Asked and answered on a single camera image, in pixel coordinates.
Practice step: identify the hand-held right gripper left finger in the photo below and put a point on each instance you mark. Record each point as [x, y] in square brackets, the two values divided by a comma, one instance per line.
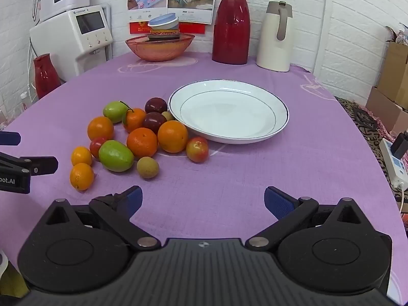
[134, 196]

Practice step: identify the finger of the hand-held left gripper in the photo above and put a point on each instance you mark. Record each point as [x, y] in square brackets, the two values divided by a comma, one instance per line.
[44, 164]
[9, 138]

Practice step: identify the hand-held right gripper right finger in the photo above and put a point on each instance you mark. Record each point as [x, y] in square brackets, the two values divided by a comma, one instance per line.
[277, 202]

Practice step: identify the small kumquat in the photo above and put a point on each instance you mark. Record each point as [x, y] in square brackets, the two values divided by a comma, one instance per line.
[82, 176]
[81, 156]

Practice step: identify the large green fruit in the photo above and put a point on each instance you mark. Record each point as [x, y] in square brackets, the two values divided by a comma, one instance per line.
[115, 155]

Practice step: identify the small red fruit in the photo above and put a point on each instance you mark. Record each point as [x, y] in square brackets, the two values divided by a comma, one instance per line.
[95, 146]

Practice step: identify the white plate with blue rim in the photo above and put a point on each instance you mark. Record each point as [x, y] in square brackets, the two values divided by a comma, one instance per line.
[229, 111]

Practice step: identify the large brown longan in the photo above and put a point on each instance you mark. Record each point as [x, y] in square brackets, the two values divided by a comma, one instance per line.
[148, 167]

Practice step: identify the clear plastic bottle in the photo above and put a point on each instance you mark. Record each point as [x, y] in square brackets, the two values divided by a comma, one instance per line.
[25, 100]

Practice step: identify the purple tablecloth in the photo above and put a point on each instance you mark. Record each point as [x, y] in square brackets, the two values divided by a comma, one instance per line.
[223, 172]

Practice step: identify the red bottle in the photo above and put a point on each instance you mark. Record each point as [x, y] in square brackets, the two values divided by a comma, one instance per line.
[46, 76]

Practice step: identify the orange with stem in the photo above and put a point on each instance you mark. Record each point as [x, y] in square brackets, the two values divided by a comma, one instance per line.
[135, 120]

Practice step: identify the dark red plum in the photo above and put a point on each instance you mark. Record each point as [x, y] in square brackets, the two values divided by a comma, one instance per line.
[156, 105]
[154, 121]

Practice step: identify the red and yellow plum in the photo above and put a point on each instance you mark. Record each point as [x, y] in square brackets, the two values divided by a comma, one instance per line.
[197, 149]

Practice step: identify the small green fruit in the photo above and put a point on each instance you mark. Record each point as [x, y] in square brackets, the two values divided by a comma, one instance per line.
[113, 111]

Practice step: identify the small brown longan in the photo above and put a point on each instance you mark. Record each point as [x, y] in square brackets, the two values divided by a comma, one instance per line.
[168, 115]

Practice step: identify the yellow green object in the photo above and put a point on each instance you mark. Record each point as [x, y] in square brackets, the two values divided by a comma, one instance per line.
[11, 277]

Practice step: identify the white water dispenser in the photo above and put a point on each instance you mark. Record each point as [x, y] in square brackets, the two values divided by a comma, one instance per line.
[63, 44]

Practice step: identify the dark patterned cloth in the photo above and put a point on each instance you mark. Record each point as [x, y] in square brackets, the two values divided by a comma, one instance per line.
[363, 118]

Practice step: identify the white power strip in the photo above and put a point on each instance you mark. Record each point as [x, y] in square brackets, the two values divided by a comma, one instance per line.
[393, 162]

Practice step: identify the black power adapter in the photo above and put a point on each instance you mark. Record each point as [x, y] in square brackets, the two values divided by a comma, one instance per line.
[401, 146]

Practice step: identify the low cardboard box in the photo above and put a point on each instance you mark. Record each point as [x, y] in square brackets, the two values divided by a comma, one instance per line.
[382, 111]

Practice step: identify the orange glass bowl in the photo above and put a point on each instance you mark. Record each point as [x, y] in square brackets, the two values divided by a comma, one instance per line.
[159, 51]

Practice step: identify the white thermos jug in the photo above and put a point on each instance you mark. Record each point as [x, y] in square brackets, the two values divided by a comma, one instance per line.
[271, 44]

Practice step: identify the patterned bowl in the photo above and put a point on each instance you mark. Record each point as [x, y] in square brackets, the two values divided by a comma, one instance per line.
[162, 35]

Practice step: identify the tall cardboard box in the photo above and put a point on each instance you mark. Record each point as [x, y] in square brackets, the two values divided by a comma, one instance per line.
[395, 73]

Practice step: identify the blue lidded bowl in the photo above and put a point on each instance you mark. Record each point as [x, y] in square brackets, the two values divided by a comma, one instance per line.
[164, 22]

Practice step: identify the red paper sheet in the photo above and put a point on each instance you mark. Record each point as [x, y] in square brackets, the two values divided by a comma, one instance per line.
[191, 28]

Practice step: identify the red thermos jug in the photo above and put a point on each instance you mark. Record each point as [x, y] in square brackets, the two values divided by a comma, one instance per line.
[231, 28]

